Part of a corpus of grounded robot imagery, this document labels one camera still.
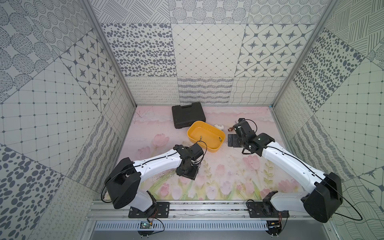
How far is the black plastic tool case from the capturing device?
3.46ft

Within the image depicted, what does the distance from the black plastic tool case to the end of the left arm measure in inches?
14.0

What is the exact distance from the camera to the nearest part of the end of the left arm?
601mm
